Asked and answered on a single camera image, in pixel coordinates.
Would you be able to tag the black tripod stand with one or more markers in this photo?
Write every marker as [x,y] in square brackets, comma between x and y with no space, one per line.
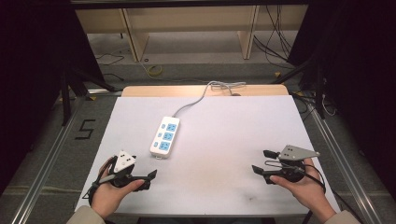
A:
[71,90]
[311,77]

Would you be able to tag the person's right hand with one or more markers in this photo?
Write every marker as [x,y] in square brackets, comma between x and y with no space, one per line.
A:
[303,193]

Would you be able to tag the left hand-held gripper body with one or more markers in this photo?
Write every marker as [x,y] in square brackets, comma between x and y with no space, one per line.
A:
[124,161]

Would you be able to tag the white power strip blue sockets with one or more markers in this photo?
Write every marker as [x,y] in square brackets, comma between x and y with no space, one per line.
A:
[165,137]

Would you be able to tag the wooden shelf frame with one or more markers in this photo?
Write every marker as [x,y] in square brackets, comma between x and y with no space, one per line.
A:
[193,18]

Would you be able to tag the person's left hand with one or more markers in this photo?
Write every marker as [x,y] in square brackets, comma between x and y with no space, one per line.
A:
[109,196]

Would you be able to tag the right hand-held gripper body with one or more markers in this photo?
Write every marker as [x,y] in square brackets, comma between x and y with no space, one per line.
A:
[292,169]

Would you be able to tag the aluminium floor rail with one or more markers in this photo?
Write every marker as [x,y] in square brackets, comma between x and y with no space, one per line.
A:
[46,161]
[345,161]

